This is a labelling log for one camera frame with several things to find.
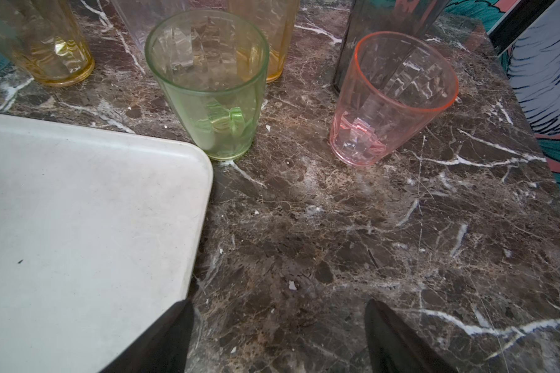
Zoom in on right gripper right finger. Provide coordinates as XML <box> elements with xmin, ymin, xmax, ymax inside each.
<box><xmin>364</xmin><ymin>299</ymin><xmax>456</xmax><ymax>372</ymax></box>

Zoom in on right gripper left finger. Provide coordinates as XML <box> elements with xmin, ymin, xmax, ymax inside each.
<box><xmin>102</xmin><ymin>299</ymin><xmax>194</xmax><ymax>372</ymax></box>

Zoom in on beige square tray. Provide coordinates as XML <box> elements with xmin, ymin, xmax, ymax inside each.
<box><xmin>0</xmin><ymin>114</ymin><xmax>213</xmax><ymax>372</ymax></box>

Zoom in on clear glass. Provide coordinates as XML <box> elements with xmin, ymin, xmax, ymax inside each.
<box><xmin>111</xmin><ymin>0</ymin><xmax>189</xmax><ymax>54</ymax></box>

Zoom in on pink glass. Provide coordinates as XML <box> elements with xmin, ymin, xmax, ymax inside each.
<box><xmin>329</xmin><ymin>31</ymin><xmax>459</xmax><ymax>166</ymax></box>

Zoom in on green glass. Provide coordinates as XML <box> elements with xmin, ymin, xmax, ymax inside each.
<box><xmin>145</xmin><ymin>9</ymin><xmax>269</xmax><ymax>161</ymax></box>

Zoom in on dark smoked glass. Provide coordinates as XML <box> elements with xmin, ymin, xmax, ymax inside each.
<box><xmin>333</xmin><ymin>0</ymin><xmax>448</xmax><ymax>91</ymax></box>

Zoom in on yellow glass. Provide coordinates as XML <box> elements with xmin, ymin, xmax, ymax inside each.
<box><xmin>0</xmin><ymin>1</ymin><xmax>95</xmax><ymax>87</ymax></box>

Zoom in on amber tall glass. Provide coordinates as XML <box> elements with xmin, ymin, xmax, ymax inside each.
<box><xmin>227</xmin><ymin>0</ymin><xmax>300</xmax><ymax>83</ymax></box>

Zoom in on right black frame post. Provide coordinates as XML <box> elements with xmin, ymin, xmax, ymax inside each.
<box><xmin>488</xmin><ymin>0</ymin><xmax>555</xmax><ymax>57</ymax></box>

